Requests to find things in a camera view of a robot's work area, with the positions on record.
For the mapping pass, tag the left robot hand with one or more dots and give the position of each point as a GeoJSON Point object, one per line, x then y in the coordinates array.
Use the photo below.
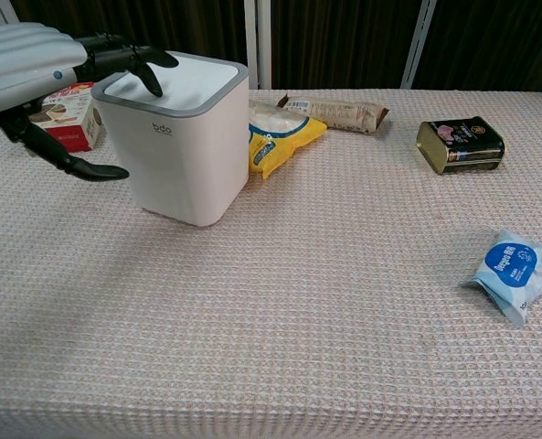
{"type": "Point", "coordinates": [19, 59]}

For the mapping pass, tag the white trash bin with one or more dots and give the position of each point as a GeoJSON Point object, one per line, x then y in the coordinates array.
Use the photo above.
{"type": "Point", "coordinates": [186, 151]}

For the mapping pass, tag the dark green gold tin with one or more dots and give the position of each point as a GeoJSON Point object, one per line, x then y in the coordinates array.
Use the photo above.
{"type": "Point", "coordinates": [462, 144]}

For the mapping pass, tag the red and white snack box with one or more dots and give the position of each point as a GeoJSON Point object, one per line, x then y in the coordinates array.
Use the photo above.
{"type": "Point", "coordinates": [71, 120]}

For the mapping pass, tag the yellow snack bag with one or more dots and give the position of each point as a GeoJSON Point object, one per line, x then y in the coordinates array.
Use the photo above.
{"type": "Point", "coordinates": [277, 137]}

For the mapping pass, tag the brown biscuit wrapper pack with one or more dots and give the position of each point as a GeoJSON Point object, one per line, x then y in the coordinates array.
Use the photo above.
{"type": "Point", "coordinates": [339, 113]}

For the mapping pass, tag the dark brown curtain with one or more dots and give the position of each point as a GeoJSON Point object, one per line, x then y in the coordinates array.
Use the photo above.
{"type": "Point", "coordinates": [343, 41]}

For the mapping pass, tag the beige waffle weave tablecloth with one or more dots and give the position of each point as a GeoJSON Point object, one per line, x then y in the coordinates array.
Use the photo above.
{"type": "Point", "coordinates": [270, 297]}

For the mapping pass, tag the slotted white metal upright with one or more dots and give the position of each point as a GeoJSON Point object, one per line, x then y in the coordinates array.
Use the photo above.
{"type": "Point", "coordinates": [417, 43]}

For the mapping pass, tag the light blue snack packet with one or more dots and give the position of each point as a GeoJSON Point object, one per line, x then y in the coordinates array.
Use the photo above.
{"type": "Point", "coordinates": [513, 274]}

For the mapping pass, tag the white metal frame post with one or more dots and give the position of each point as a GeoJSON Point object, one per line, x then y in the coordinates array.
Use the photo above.
{"type": "Point", "coordinates": [257, 43]}

